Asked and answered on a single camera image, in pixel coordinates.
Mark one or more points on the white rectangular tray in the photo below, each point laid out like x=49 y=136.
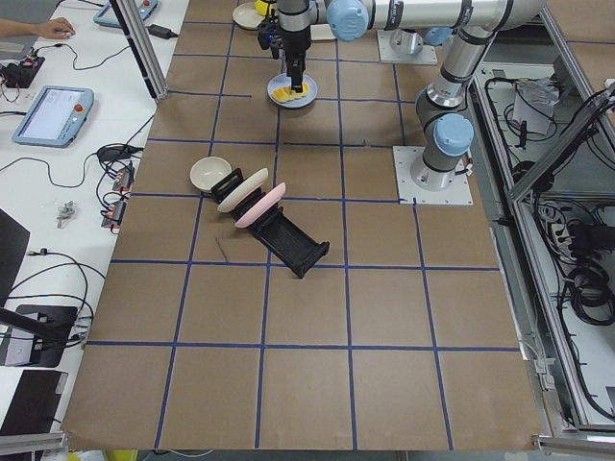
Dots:
x=321 y=32

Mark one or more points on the black power brick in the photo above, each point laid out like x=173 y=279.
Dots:
x=161 y=32

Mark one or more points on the left teach pendant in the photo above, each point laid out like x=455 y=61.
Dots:
x=55 y=117

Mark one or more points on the cream plate in rack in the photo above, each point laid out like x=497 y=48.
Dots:
x=243 y=190

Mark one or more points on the cream bowl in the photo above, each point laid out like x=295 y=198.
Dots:
x=207 y=172

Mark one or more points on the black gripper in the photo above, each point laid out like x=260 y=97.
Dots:
x=292 y=44

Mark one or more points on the light blue plate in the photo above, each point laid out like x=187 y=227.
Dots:
x=283 y=80

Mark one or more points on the striped orange bread roll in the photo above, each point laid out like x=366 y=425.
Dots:
x=286 y=94

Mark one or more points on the pink plate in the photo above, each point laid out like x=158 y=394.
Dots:
x=260 y=207

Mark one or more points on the yellow lemon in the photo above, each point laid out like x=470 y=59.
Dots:
x=265 y=7

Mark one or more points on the black dish rack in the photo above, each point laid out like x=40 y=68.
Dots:
x=298 y=251

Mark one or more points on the person's hand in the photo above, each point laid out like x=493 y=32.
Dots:
x=57 y=28

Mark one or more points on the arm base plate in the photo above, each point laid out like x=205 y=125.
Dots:
x=403 y=47
x=418 y=185

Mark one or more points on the black monitor stand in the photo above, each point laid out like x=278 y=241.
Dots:
x=36 y=334

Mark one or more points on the cream shallow plate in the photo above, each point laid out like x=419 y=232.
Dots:
x=245 y=16

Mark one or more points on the aluminium frame post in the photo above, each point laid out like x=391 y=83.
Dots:
x=139 y=42

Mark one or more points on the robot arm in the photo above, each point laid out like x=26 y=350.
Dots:
x=449 y=134
x=476 y=24

